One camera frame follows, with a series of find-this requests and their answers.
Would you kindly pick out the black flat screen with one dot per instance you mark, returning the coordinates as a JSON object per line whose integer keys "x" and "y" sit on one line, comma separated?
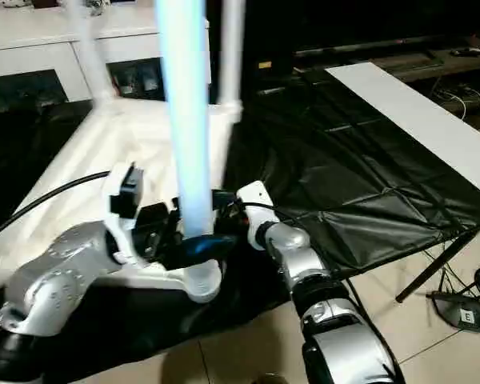
{"x": 384, "y": 20}

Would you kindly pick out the black mat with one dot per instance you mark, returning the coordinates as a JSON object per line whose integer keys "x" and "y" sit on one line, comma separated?
{"x": 344, "y": 180}

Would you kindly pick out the white cabinet with glass doors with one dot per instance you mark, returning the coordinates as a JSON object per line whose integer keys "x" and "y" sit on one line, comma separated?
{"x": 24, "y": 56}

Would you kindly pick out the white plastic table leg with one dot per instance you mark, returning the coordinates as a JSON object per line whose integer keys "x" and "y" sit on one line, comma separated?
{"x": 188, "y": 120}
{"x": 232, "y": 48}
{"x": 90, "y": 60}

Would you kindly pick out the white spotted plush toy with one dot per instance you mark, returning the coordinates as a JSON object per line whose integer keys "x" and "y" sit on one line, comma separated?
{"x": 94, "y": 3}

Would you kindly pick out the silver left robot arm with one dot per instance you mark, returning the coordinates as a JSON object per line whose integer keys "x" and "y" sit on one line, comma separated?
{"x": 56, "y": 272}

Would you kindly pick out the black tripod stand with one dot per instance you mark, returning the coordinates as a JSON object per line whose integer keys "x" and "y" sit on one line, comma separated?
{"x": 436, "y": 264}

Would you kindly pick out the white plastic table top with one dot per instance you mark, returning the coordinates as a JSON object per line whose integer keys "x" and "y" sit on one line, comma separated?
{"x": 144, "y": 132}

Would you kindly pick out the black base with white label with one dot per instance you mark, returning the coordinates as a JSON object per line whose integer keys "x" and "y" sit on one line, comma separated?
{"x": 464, "y": 316}

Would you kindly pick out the white side table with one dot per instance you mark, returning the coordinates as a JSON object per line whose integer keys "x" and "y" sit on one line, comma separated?
{"x": 424, "y": 120}

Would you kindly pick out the brown low console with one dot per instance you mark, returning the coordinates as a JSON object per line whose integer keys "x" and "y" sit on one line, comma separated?
{"x": 424, "y": 64}

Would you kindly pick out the black speaker with yellow label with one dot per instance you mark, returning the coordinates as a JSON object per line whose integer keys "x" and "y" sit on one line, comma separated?
{"x": 264, "y": 64}

